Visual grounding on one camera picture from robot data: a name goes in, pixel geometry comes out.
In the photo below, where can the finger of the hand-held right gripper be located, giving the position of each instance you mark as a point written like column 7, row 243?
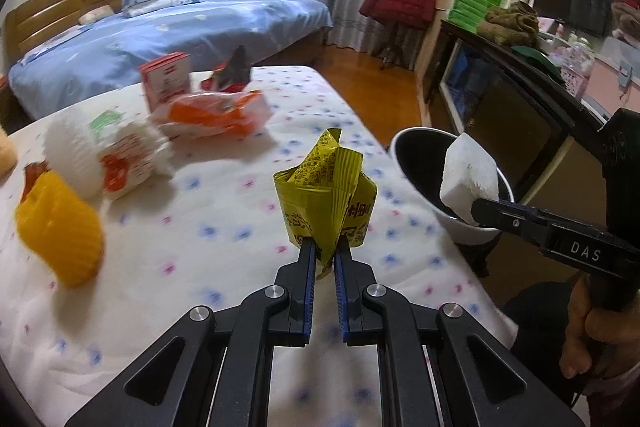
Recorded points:
column 510, row 219

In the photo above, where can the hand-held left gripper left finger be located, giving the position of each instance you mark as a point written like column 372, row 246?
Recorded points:
column 310, row 269

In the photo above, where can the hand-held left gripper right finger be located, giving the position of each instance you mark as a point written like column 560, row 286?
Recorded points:
column 342, row 287

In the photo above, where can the white foam block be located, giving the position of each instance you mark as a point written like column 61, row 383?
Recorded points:
column 470, row 177

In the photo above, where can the yellow wrapper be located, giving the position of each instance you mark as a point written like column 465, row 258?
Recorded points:
column 320, row 187

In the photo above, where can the black bin with white rim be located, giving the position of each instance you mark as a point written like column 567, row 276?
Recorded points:
column 420, row 157

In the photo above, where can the red and white carton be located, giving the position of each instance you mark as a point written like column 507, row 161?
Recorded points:
column 165, row 79

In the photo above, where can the person's right forearm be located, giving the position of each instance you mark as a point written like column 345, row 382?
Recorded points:
column 615, row 397

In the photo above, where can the person's right hand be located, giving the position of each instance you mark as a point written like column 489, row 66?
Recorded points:
column 580, row 332

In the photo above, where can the person's leg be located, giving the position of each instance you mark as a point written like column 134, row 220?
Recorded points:
column 535, row 327

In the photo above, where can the dark glass front cabinet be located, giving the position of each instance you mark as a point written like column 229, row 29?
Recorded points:
column 515, row 107

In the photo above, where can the white floral quilt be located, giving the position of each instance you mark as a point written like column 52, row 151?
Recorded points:
column 200, row 227

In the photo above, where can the pink lattice basket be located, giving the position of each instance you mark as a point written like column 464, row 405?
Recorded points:
column 577, row 72

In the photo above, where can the pink storage box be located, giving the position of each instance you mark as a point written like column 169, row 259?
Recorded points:
column 610, row 82

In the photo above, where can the orange and white snack bag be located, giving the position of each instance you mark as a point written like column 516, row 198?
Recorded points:
column 215, row 112

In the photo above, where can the brown fuzzy cloth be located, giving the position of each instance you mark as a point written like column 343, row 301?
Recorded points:
column 510, row 24

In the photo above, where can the dark wooden coat rack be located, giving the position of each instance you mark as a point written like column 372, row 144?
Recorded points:
column 392, row 47

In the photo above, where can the red and white packet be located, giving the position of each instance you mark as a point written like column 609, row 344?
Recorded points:
column 130, row 162

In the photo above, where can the dark red crumpled wrapper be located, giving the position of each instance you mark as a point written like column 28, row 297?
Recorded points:
column 232, row 69

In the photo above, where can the stack of green packets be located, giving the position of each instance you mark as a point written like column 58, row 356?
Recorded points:
column 472, row 2

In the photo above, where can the pile of clothes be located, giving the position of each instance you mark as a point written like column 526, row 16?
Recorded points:
column 627, row 7

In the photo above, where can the yellow ribbed cup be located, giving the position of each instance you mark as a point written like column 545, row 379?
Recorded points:
column 60, row 227

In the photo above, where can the white foam fruit net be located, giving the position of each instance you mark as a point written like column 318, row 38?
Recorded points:
column 70, row 152

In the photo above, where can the bed with blue sheet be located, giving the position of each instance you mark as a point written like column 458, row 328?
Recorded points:
column 175, row 37

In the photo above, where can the tan soft object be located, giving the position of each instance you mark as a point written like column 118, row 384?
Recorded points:
column 5, row 152

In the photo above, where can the wooden headboard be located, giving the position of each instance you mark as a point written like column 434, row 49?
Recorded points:
column 50, row 2

